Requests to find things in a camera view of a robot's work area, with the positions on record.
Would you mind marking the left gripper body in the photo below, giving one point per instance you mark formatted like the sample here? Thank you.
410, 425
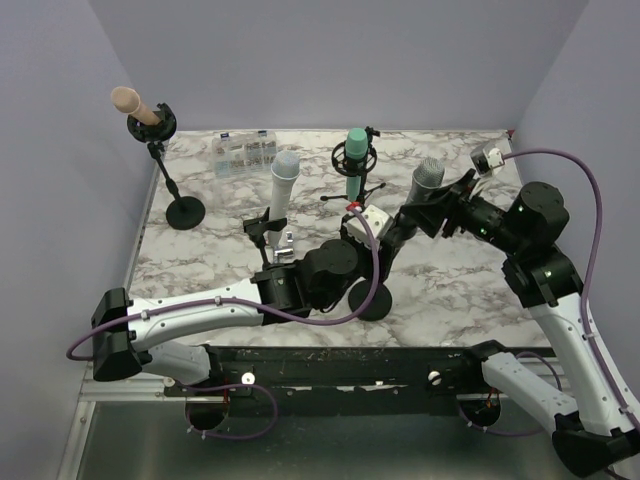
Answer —
367, 253

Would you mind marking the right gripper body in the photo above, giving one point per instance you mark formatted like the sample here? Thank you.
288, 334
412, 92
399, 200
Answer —
469, 212

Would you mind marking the grey metal microphone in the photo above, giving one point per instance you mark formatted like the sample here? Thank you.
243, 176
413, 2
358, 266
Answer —
426, 178

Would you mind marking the black mic stand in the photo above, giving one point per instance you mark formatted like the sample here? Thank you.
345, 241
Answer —
381, 303

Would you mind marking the white microphone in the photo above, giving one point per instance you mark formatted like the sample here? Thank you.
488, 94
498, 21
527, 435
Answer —
285, 170

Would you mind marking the black white-mic stand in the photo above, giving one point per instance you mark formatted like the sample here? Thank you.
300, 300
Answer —
257, 227

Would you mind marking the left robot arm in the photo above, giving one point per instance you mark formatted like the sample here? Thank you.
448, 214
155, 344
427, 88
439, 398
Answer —
142, 335

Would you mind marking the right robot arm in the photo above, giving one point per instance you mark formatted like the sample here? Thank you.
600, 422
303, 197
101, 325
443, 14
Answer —
593, 427

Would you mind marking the teal microphone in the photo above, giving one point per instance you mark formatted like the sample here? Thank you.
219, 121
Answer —
355, 155

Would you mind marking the beige microphone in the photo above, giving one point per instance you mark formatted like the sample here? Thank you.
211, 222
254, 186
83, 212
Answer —
127, 100

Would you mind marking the small chrome metal block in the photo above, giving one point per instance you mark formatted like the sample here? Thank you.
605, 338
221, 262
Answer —
286, 250

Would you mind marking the clear plastic screw box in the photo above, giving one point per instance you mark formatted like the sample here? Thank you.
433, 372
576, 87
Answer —
244, 154

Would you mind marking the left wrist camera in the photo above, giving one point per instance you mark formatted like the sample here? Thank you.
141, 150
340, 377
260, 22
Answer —
374, 221

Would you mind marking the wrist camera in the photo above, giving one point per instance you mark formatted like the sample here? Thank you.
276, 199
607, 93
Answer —
487, 159
374, 221

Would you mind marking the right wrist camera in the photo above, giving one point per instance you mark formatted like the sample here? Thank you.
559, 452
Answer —
487, 159

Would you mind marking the black tripod shock mount stand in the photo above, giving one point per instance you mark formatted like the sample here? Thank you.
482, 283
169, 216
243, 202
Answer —
338, 163

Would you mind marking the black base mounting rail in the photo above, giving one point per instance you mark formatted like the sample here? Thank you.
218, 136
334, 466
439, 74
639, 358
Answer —
336, 381

